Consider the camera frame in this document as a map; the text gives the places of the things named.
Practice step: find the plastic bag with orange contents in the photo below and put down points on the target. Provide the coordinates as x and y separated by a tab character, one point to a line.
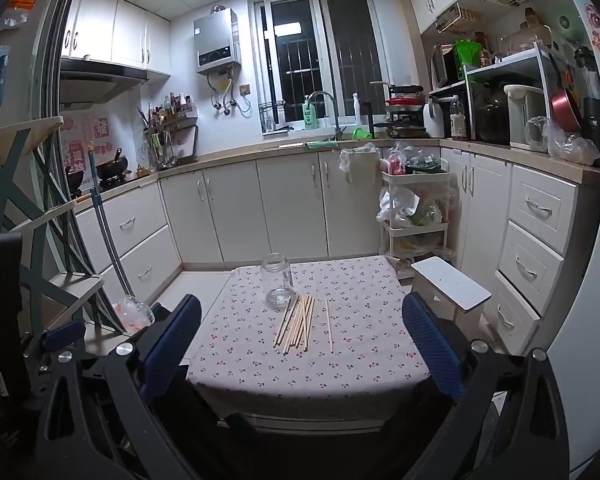
130	310

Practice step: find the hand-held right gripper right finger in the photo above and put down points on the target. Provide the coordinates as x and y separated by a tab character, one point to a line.
432	350

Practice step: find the black wok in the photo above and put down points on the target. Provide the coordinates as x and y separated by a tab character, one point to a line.
112	167

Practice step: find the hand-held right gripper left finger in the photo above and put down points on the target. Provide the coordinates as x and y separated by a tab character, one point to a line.
172	342

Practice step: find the white refrigerator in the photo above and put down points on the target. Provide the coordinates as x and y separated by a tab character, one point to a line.
580	260

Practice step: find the range hood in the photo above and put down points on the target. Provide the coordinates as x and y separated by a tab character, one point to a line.
95	80

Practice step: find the crumpled clear plastic bag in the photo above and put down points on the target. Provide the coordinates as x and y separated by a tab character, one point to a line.
575	150

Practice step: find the clear hanging plastic bag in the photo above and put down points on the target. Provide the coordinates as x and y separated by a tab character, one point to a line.
357	160

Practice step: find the clear bottle with dark liquid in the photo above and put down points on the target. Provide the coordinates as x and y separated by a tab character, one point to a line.
458	122

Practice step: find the bundle of wooden chopsticks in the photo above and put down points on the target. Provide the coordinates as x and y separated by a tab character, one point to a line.
300	320

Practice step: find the white base cabinets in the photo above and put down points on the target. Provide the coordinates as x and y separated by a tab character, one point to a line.
280	210

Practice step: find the spice rack with utensils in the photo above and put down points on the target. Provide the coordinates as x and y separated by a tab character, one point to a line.
172	122

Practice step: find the green vegetable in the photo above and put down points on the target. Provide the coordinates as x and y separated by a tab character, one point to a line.
427	215

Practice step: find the white counter rack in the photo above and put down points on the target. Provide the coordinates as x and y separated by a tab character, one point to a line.
500	67

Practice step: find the silver water heater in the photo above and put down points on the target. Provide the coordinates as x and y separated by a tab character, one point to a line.
215	35

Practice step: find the chrome faucet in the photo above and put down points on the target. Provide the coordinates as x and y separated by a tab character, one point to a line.
321	93

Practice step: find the red wall posters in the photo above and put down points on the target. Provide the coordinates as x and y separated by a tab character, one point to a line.
97	132

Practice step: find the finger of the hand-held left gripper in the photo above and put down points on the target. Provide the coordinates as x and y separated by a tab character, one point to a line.
65	332

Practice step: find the red packet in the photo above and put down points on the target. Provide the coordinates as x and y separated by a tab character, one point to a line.
395	162

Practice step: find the green cup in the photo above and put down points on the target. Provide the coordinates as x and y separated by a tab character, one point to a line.
362	134

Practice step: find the stack of pans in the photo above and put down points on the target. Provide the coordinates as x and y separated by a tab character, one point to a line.
405	105

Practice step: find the green cloth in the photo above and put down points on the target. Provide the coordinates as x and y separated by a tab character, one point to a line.
325	144

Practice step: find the white thermo pot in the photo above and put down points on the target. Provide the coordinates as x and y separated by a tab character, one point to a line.
522	110

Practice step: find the white framed window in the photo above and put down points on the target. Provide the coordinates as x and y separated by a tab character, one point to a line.
300	60

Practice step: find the black pot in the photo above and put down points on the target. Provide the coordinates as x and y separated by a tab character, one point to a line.
75	177

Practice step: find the microwave oven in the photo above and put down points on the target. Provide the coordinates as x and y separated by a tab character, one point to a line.
447	67

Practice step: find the clear glass jar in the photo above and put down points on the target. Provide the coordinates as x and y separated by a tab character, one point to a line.
277	280

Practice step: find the red frying pan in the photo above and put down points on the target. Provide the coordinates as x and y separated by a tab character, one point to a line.
566	107

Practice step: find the cherry print tablecloth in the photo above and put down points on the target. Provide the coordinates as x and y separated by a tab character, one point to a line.
360	310

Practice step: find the small white stool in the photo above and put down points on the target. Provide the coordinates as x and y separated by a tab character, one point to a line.
450	282

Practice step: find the white plastic bag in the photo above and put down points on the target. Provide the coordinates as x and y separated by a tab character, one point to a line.
397	205

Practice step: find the teal and beige shelf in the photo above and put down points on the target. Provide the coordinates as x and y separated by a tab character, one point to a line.
10	160

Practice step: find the white spray bottle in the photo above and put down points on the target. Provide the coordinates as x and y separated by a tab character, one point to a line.
357	110

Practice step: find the white rolling cart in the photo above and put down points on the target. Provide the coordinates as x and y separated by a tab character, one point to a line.
415	178

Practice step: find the green dish soap bottle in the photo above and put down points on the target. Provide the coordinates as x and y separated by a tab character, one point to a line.
309	116

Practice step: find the teal dustpan with broom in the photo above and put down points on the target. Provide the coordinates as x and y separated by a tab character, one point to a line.
105	225

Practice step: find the white jug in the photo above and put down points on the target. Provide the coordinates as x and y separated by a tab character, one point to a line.
434	120

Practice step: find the black rice cooker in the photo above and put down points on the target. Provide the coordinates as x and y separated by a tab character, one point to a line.
490	115

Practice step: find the green bag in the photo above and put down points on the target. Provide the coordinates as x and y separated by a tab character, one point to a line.
467	52

